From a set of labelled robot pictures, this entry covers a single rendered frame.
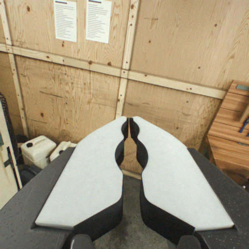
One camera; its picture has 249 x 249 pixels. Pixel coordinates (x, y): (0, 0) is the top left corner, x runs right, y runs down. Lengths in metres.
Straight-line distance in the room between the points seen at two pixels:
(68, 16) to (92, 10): 0.23
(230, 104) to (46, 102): 1.84
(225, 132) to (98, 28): 1.42
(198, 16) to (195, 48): 0.21
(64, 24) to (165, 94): 1.09
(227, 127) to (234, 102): 0.23
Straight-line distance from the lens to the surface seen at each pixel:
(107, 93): 1.72
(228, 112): 1.65
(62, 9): 1.80
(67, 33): 1.79
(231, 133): 1.75
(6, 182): 1.27
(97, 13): 1.66
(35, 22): 1.97
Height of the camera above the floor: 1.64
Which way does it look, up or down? 31 degrees down
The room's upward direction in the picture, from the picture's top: 10 degrees clockwise
